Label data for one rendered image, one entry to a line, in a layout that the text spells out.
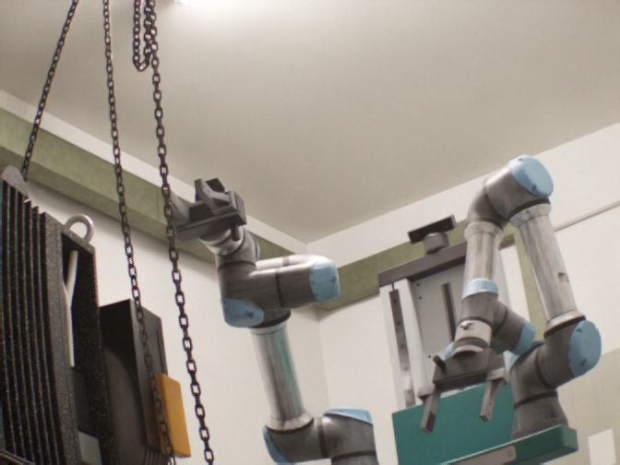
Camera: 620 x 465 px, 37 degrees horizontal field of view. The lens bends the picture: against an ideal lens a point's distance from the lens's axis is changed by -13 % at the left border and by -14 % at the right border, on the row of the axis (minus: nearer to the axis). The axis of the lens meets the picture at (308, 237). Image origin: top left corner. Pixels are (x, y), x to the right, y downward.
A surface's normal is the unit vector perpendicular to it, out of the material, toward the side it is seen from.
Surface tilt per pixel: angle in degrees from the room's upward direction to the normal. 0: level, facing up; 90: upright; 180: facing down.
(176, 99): 180
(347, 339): 90
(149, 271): 90
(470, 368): 67
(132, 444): 90
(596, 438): 90
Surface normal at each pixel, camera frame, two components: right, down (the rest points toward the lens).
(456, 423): -0.52, -0.29
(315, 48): 0.14, 0.90
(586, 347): 0.59, -0.29
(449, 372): -0.58, -0.60
